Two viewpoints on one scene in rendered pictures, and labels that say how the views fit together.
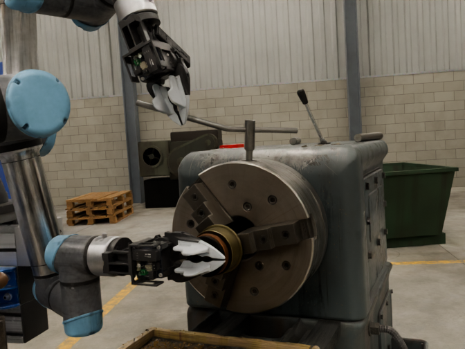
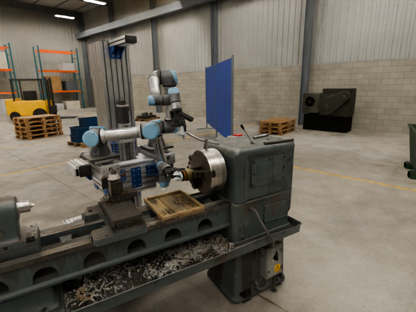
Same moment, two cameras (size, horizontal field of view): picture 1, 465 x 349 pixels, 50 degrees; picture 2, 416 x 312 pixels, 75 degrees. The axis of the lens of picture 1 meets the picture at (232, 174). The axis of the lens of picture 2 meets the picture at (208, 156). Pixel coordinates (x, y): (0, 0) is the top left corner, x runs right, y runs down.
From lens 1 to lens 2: 1.27 m
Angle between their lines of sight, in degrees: 36
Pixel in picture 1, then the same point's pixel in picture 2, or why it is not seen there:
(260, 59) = (396, 41)
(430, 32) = not seen: outside the picture
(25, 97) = (146, 130)
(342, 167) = (233, 156)
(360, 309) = (236, 200)
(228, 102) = (366, 70)
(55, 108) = (153, 132)
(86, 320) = (162, 184)
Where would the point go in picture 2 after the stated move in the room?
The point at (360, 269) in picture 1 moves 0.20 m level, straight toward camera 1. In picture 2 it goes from (237, 189) to (215, 197)
